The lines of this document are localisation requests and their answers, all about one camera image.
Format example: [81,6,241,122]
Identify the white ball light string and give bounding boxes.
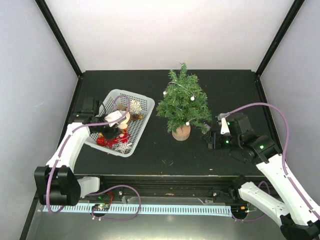
[162,81,211,135]

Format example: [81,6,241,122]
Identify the wooden bauble ornament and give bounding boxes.
[117,112,131,131]

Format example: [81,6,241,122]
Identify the white plastic basket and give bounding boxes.
[84,89,155,158]

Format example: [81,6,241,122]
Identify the small green christmas tree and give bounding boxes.
[156,62,212,142]

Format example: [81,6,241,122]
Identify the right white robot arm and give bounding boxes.
[205,112,320,240]

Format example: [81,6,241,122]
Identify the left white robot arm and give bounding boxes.
[34,98,126,212]

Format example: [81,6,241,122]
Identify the red gift box ornament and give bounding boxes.
[96,136,108,147]

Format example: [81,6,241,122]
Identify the silver star ornament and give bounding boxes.
[114,142,132,154]

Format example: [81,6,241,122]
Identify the white wooden snowflake ornament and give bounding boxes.
[129,99,142,115]

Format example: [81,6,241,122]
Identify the small circuit board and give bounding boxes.
[91,203,110,212]

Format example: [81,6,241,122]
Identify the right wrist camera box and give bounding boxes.
[216,113,231,136]

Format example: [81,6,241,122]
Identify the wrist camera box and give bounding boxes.
[216,113,231,136]
[104,110,126,124]

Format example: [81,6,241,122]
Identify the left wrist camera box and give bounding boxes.
[104,110,126,124]

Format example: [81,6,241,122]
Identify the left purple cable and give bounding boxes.
[46,94,142,222]

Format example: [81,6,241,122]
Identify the purple cable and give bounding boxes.
[46,94,142,222]
[219,102,320,223]

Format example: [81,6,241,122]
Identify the light blue cable duct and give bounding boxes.
[42,202,233,218]

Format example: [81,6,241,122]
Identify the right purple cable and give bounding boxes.
[219,102,320,223]

